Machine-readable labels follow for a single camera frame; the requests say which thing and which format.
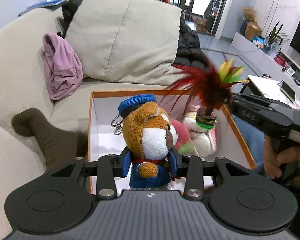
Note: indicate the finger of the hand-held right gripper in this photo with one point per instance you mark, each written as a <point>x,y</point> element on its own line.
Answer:
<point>252,98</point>

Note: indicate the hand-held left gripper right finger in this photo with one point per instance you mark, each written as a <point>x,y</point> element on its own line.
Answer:
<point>173,163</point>

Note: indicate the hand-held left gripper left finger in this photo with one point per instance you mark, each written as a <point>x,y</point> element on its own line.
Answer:
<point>125,163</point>

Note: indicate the brown plush bear blue cap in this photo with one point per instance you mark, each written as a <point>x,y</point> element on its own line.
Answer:
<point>150,140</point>

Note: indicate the red feather shuttlecock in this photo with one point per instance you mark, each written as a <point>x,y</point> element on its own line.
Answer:
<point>210,85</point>

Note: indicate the orange cardboard box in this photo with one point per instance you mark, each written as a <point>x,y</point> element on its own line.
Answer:
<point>105,120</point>

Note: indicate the person's right hand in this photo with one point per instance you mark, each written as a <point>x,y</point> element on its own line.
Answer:
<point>272,163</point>

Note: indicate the white marble coffee table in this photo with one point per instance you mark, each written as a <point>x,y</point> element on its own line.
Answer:
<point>265,87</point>

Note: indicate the person's right leg blue jeans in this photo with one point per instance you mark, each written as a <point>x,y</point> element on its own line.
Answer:
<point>247,140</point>

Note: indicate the pink fluffy plush toy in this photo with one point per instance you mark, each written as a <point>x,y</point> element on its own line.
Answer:
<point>183,135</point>

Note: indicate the black notebook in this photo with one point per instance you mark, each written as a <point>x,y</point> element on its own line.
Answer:
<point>287,91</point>

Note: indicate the white knitted plush doll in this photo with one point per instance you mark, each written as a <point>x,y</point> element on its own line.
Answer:
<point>202,141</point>

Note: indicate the white television cabinet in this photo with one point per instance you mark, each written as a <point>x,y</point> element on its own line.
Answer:
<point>252,52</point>

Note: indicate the small white clock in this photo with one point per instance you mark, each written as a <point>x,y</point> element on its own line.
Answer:
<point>290,71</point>

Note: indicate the red box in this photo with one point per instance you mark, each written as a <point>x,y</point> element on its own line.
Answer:
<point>280,60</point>

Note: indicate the blue snack bag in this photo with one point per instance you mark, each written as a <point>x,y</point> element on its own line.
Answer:
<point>258,42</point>

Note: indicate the green plant glass vase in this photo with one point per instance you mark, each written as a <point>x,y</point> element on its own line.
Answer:
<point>273,45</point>

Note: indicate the gold vase dried grass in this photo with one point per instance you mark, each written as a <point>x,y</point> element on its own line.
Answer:
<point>252,30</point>

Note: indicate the person's left foot brown sock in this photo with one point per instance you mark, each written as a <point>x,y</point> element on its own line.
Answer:
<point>52,140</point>

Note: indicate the black puffer jacket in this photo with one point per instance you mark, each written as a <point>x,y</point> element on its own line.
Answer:
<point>188,47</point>

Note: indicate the brown boots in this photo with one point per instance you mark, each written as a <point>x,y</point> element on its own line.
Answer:
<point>201,25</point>

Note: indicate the pink cloth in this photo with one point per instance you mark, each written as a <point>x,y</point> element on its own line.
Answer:
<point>62,65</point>

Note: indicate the beige sofa cushion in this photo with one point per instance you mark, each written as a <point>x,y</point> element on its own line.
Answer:
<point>120,37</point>

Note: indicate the beige sofa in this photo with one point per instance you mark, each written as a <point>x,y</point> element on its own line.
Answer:
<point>20,55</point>

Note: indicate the blue folder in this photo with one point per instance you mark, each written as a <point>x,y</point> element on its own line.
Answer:
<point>52,2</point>

